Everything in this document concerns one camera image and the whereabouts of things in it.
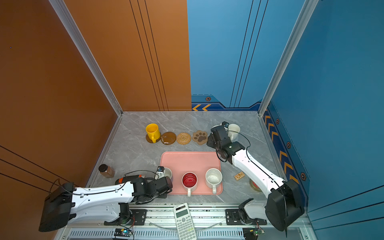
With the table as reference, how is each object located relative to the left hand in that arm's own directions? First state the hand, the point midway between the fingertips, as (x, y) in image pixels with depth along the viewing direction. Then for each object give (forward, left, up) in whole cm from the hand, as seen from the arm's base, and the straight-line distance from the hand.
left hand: (167, 189), depth 81 cm
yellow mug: (+36, +14, +6) cm, 39 cm away
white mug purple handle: (+7, 0, +6) cm, 9 cm away
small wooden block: (+8, -41, 0) cm, 41 cm away
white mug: (+7, -26, 0) cm, 26 cm away
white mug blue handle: (+17, -24, +32) cm, 44 cm away
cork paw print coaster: (+36, -18, -1) cm, 40 cm away
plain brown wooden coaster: (+31, +16, 0) cm, 35 cm away
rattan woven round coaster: (+34, -6, 0) cm, 35 cm away
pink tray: (+16, -17, -1) cm, 24 cm away
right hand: (+23, -23, +15) cm, 36 cm away
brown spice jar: (+7, +33, +6) cm, 35 cm away
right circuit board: (-19, -43, -2) cm, 47 cm away
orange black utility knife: (+6, +25, -2) cm, 25 cm away
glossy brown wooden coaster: (+34, +4, -1) cm, 35 cm away
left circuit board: (-19, +19, -3) cm, 27 cm away
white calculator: (-16, -11, -1) cm, 20 cm away
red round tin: (+2, -47, +1) cm, 47 cm away
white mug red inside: (+4, -12, 0) cm, 13 cm away
